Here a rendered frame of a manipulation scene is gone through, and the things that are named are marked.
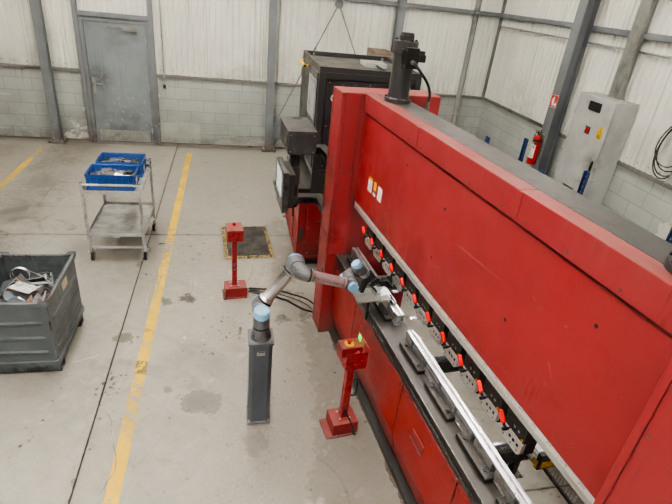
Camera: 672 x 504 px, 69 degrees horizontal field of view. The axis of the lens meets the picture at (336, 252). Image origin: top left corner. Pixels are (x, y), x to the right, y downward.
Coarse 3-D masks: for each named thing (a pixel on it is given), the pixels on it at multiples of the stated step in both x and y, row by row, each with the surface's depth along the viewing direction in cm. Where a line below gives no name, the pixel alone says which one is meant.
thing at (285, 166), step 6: (282, 162) 434; (288, 162) 444; (276, 168) 452; (282, 168) 420; (288, 168) 429; (276, 174) 455; (282, 174) 417; (288, 174) 411; (294, 174) 417; (282, 180) 417; (288, 180) 413; (294, 180) 418; (282, 186) 417; (288, 186) 416; (294, 186) 420; (276, 192) 455; (282, 192) 419; (288, 192) 419; (294, 192) 423; (282, 198) 421; (288, 198) 425; (282, 204) 423; (288, 204) 427; (282, 210) 425
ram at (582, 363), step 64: (384, 128) 356; (384, 192) 362; (448, 192) 275; (448, 256) 279; (512, 256) 224; (512, 320) 227; (576, 320) 189; (640, 320) 163; (512, 384) 229; (576, 384) 191; (640, 384) 164; (576, 448) 193
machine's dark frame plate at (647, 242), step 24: (384, 96) 378; (432, 120) 320; (480, 144) 277; (504, 168) 241; (528, 168) 245; (552, 192) 216; (576, 192) 219; (600, 216) 196; (624, 240) 177; (648, 240) 179
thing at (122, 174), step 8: (88, 168) 535; (96, 168) 552; (104, 168) 547; (112, 168) 555; (120, 168) 556; (128, 168) 558; (136, 168) 560; (88, 176) 520; (96, 176) 522; (104, 176) 523; (112, 176) 525; (120, 176) 526; (128, 176) 528; (136, 176) 547; (120, 184) 531; (128, 184) 533; (136, 184) 548
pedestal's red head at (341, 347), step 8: (344, 344) 349; (360, 344) 351; (336, 352) 358; (344, 352) 346; (352, 352) 349; (360, 352) 351; (368, 352) 340; (344, 360) 346; (352, 360) 339; (360, 360) 342; (344, 368) 343; (352, 368) 343; (360, 368) 345
